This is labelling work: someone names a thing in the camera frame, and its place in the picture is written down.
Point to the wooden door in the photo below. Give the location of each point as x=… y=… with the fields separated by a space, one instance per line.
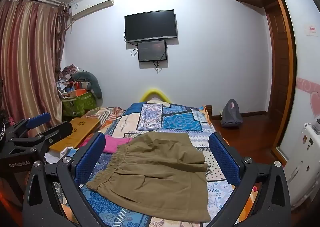
x=277 y=66

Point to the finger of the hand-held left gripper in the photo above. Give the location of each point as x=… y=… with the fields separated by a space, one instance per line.
x=37 y=120
x=58 y=130

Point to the wooden lap table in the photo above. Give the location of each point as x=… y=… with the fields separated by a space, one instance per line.
x=80 y=129

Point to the white appliance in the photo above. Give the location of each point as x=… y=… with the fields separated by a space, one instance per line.
x=305 y=154

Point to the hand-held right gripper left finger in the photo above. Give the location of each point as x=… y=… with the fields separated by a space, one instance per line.
x=90 y=159

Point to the white air conditioner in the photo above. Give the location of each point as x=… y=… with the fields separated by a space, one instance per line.
x=92 y=4

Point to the small black monitor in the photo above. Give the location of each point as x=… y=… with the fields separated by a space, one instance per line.
x=152 y=50

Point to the white cloth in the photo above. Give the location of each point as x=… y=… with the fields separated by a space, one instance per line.
x=65 y=153

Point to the pink heart wall sticker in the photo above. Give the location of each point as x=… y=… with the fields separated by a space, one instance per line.
x=313 y=103

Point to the green storage box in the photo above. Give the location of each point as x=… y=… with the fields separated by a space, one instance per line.
x=80 y=103

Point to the black wall television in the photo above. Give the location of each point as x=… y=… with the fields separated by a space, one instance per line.
x=151 y=25

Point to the striped orange bed sheet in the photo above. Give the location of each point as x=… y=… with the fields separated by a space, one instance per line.
x=110 y=114

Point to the khaki pants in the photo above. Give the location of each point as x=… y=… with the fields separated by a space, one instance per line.
x=155 y=167

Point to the striped red curtain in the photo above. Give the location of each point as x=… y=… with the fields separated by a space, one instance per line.
x=30 y=54

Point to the pile of mixed clutter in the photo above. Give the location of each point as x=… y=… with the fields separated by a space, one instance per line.
x=67 y=71

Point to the blue patchwork blanket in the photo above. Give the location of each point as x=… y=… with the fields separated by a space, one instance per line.
x=175 y=122

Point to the grey backpack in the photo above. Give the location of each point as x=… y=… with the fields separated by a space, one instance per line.
x=231 y=114

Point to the pink garment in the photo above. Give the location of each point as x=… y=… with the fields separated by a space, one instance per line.
x=115 y=143

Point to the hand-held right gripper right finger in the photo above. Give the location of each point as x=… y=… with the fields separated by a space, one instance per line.
x=222 y=159

